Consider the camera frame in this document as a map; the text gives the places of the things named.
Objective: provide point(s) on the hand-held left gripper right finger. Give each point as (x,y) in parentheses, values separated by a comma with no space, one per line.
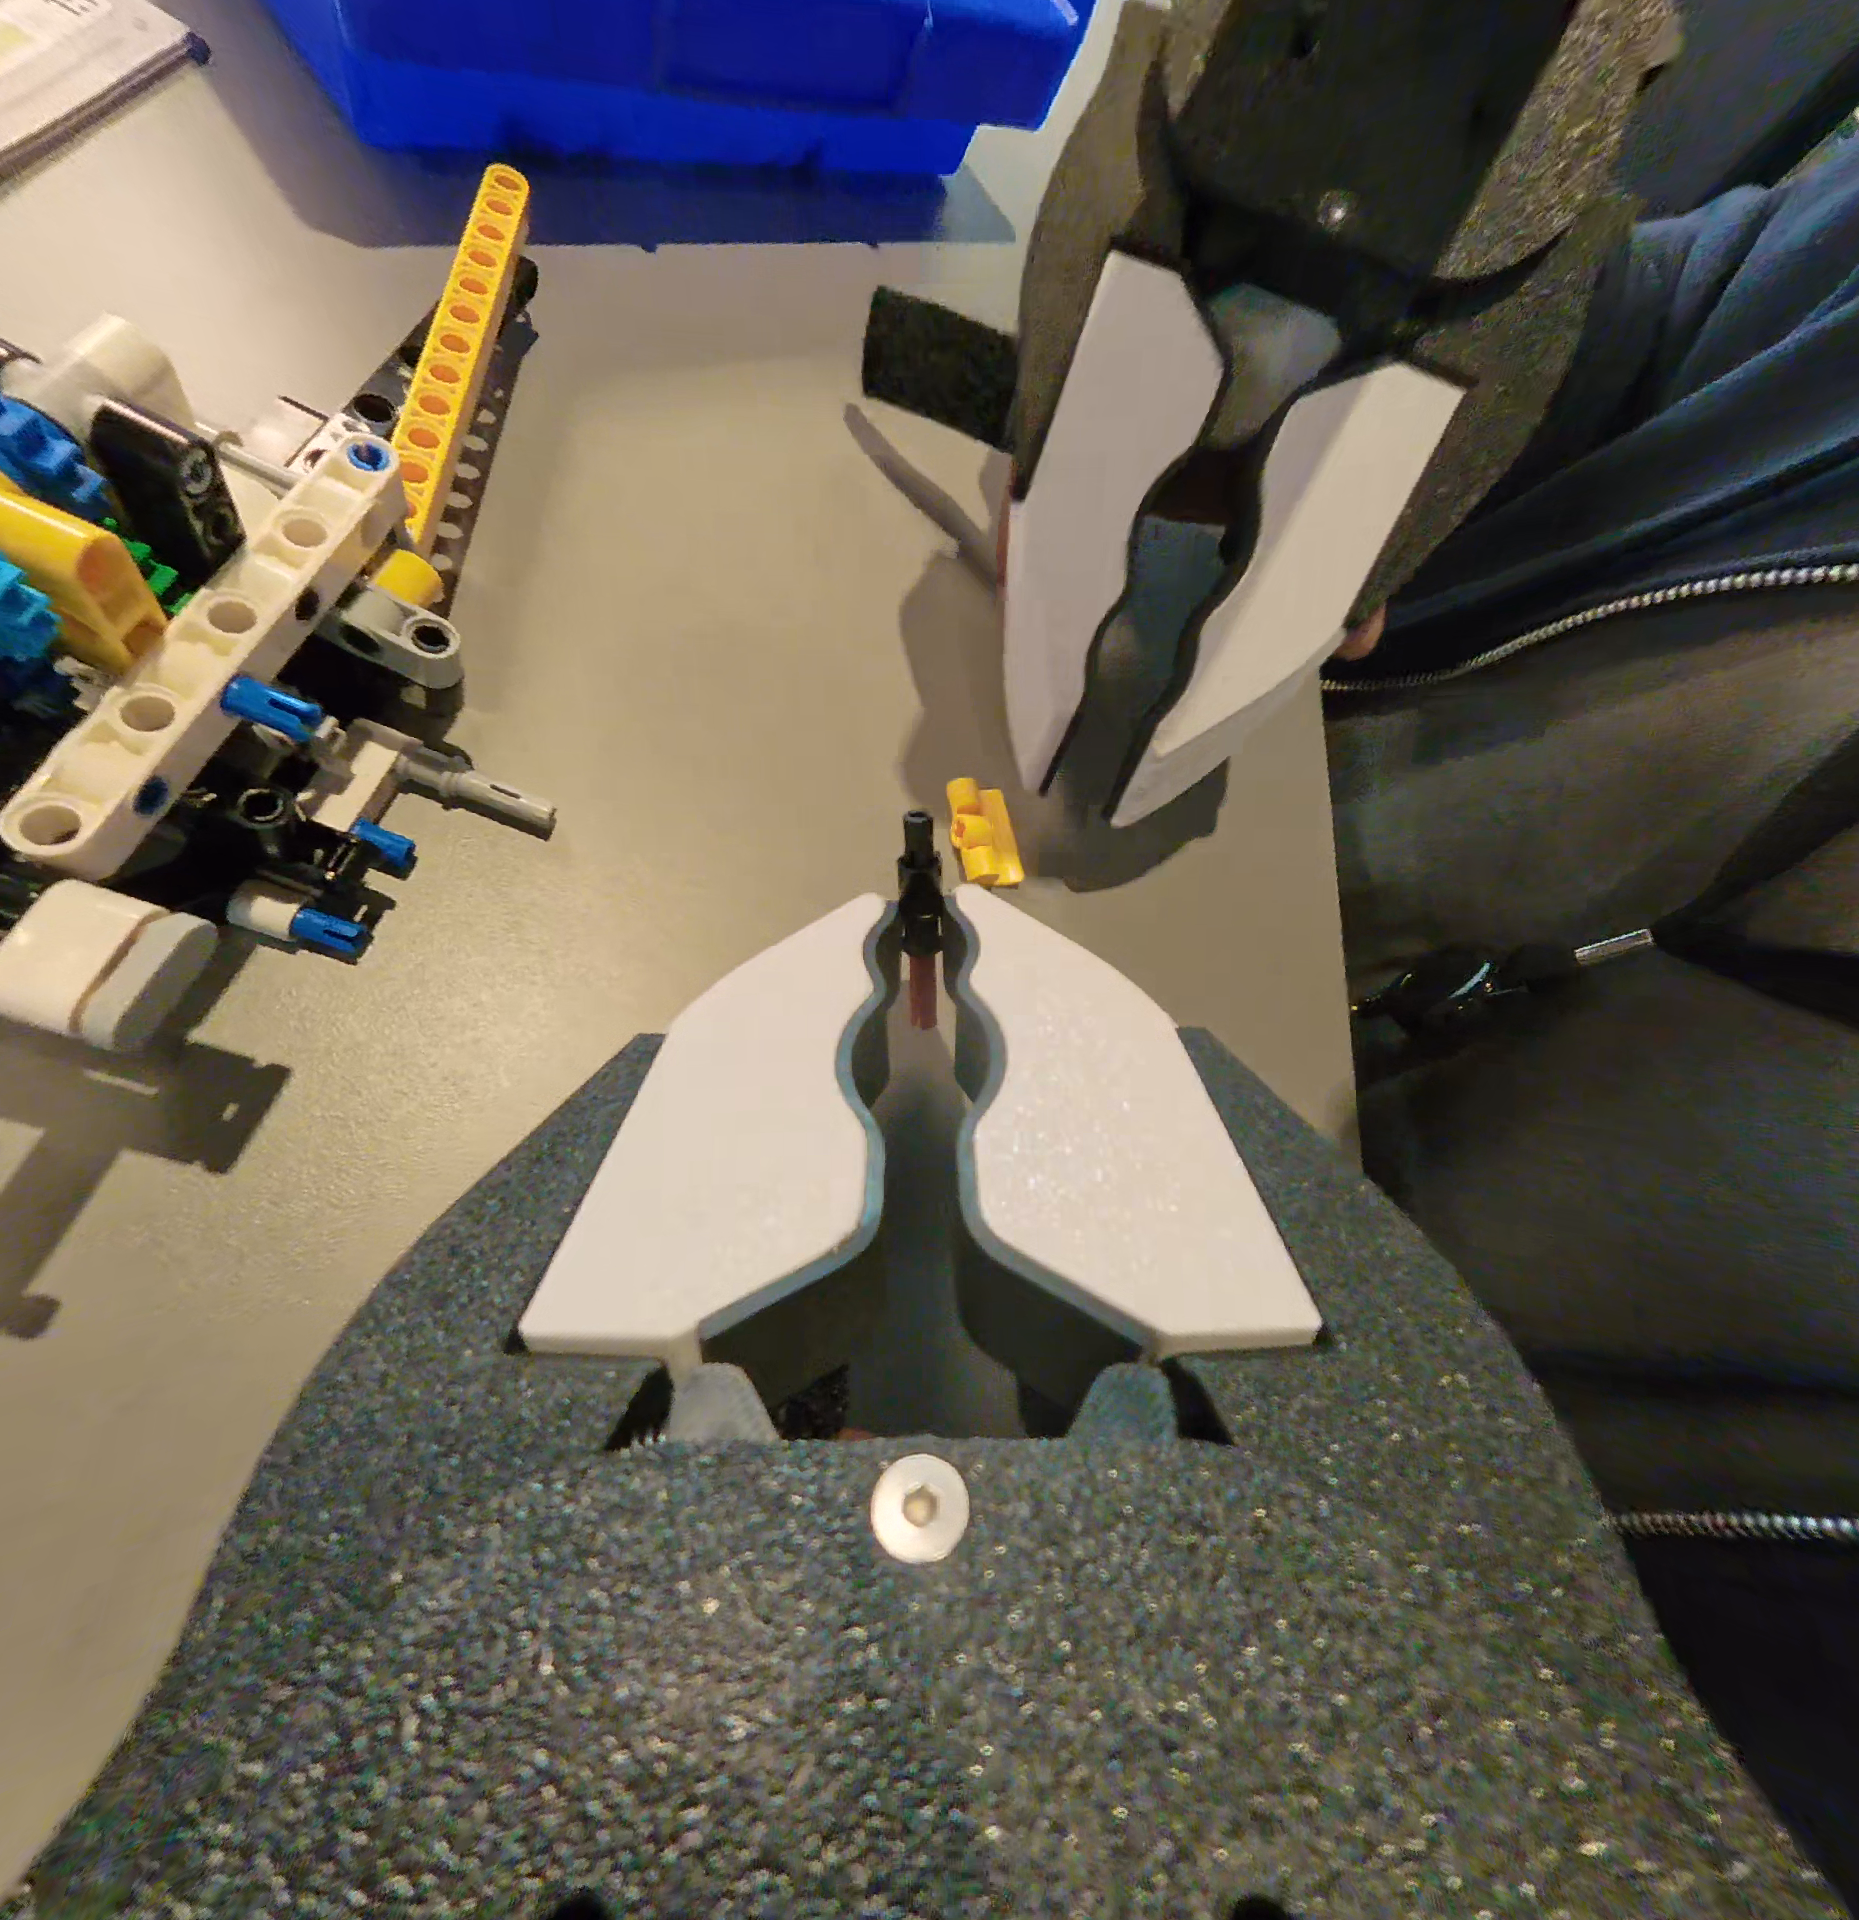
(1140,1187)

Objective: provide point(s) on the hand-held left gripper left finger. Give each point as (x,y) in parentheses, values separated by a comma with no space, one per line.
(720,1169)

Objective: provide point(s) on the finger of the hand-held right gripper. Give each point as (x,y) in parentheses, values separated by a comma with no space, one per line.
(1079,496)
(1319,556)

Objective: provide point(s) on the black and red lego axle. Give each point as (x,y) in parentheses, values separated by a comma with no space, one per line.
(918,886)

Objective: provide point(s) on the yellow lego connector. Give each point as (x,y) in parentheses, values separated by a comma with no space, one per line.
(988,841)

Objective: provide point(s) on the blue plastic bin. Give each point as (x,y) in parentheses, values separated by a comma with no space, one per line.
(643,75)

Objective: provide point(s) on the partly built lego vehicle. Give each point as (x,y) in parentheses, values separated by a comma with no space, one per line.
(209,646)

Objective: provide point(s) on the lego instruction booklet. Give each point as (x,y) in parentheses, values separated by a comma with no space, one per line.
(60,75)

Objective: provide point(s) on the navy zip jacket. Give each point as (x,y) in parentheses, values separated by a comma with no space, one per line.
(1693,451)

